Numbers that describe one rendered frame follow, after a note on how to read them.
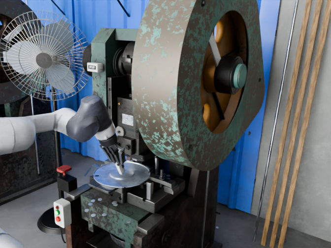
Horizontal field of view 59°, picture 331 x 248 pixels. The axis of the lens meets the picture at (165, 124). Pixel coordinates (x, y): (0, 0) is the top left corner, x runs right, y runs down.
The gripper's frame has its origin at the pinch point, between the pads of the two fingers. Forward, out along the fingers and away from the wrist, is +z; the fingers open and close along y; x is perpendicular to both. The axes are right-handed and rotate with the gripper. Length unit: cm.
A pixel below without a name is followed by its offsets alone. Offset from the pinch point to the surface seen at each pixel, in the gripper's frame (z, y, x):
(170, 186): 24.3, 13.4, 13.6
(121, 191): 19.7, -6.0, -1.0
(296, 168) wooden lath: 72, 63, 87
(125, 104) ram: -14.0, -10.7, 26.4
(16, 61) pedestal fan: -24, -104, 37
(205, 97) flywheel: -21.2, 30.4, 32.3
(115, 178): 13.3, -9.1, 1.3
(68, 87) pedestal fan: 0, -81, 48
